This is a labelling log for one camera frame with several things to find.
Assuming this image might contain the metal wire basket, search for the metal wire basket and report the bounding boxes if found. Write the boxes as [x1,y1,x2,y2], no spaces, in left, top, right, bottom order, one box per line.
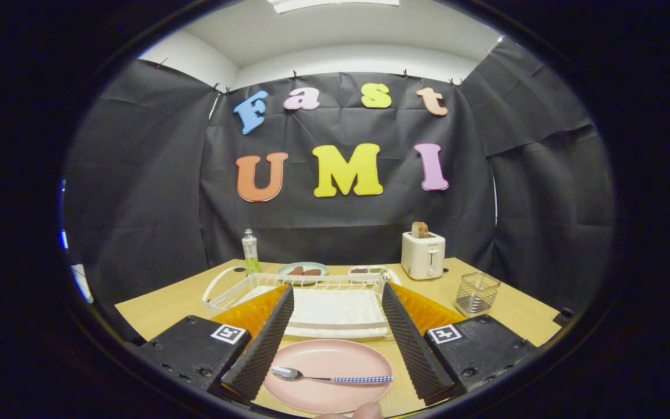
[455,272,501,318]

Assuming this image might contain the white divided tray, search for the white divided tray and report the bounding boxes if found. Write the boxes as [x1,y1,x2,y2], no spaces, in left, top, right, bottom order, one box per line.
[348,265,391,279]

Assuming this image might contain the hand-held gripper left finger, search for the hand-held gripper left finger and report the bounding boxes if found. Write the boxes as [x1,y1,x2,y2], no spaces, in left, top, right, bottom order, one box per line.
[137,284,295,405]

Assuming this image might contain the clear bottle with green liquid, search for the clear bottle with green liquid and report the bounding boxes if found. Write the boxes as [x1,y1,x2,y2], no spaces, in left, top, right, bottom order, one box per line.
[241,229,261,274]

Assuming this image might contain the pink plate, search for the pink plate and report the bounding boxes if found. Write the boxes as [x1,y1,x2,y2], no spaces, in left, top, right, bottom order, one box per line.
[262,339,394,414]

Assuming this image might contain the white toaster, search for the white toaster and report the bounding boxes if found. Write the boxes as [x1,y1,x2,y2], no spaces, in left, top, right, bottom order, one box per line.
[401,231,446,280]

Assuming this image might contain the light green plate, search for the light green plate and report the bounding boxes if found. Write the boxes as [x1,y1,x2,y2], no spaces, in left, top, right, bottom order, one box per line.
[277,262,329,285]

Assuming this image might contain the white wire dish rack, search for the white wire dish rack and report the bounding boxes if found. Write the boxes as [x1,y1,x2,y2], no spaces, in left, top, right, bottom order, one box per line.
[202,266,402,340]

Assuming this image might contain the black backdrop cloth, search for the black backdrop cloth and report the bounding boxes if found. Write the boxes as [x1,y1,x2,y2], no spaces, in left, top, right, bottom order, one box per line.
[63,38,616,344]

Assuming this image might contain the spoon with blue checkered handle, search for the spoon with blue checkered handle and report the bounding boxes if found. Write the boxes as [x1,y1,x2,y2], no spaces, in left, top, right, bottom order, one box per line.
[270,366,394,385]

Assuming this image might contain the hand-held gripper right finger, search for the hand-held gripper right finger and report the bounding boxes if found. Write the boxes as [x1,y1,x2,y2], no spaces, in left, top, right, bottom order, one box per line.
[382,282,536,406]

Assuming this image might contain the ceiling light panel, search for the ceiling light panel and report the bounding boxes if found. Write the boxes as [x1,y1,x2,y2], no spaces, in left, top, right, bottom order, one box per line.
[267,0,400,14]

